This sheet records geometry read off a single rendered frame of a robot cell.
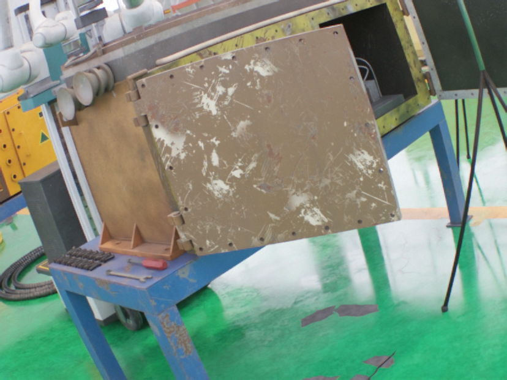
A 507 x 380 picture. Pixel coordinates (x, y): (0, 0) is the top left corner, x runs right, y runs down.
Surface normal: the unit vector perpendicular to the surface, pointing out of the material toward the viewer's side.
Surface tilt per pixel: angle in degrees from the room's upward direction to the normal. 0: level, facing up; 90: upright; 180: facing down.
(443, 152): 90
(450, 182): 90
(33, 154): 90
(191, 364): 90
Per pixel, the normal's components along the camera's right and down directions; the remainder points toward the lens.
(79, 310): 0.65, -0.01
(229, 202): -0.37, 0.37
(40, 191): -0.69, 0.41
